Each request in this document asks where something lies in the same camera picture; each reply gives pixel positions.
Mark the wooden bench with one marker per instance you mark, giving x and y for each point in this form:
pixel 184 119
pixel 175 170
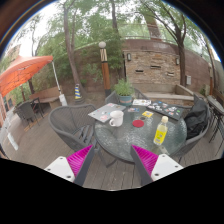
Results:
pixel 45 95

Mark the black jacket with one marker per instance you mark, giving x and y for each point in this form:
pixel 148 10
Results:
pixel 196 120

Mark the wooden globe lamp post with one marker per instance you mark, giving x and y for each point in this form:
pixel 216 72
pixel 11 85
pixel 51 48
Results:
pixel 105 73

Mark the grey wall box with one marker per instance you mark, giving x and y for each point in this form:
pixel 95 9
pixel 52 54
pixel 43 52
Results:
pixel 188 79

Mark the white ceramic mug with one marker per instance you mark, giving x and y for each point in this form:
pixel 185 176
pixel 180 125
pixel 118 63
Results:
pixel 117 119

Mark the black laptop with stickers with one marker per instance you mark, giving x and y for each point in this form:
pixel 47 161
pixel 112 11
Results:
pixel 166 110

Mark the black wall lamp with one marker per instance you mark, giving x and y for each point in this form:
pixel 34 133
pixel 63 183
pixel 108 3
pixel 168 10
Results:
pixel 129 56
pixel 177 61

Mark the grey wicker chair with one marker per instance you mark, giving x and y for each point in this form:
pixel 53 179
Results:
pixel 193 143
pixel 111 97
pixel 68 121

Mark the white sticker sheet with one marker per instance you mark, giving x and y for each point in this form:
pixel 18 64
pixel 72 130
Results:
pixel 141 102

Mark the stone fountain basin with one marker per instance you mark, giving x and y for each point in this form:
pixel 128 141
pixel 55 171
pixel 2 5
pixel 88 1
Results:
pixel 166 96

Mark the green plant in blue pot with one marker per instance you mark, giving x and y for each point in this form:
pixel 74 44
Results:
pixel 124 90

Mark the flat round red coaster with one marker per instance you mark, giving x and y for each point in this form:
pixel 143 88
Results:
pixel 138 123

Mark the orange patio umbrella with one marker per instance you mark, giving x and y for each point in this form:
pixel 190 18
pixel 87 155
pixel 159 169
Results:
pixel 20 73

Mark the silver laptop with stickers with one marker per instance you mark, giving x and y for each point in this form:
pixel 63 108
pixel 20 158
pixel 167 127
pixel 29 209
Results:
pixel 103 111

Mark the small colourful card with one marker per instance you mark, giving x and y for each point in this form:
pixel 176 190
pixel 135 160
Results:
pixel 133 109

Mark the yellow card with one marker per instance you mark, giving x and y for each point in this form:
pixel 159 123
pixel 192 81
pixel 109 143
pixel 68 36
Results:
pixel 147 114

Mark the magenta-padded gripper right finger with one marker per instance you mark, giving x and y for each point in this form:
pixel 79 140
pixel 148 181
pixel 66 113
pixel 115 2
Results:
pixel 146 160

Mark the group of dark chairs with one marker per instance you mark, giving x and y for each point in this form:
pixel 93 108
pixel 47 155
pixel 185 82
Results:
pixel 28 111

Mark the forked trunk tree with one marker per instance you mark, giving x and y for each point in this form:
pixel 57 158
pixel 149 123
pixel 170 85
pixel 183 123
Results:
pixel 181 56

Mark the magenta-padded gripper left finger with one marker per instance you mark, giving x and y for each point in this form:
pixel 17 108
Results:
pixel 80 160

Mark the blue yellow striped bollard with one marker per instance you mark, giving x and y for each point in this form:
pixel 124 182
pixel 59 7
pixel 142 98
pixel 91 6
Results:
pixel 77 91

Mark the yellow-labelled clear drink bottle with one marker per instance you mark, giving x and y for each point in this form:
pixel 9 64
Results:
pixel 160 133

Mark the dark side table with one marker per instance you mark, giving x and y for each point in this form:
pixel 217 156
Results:
pixel 216 105

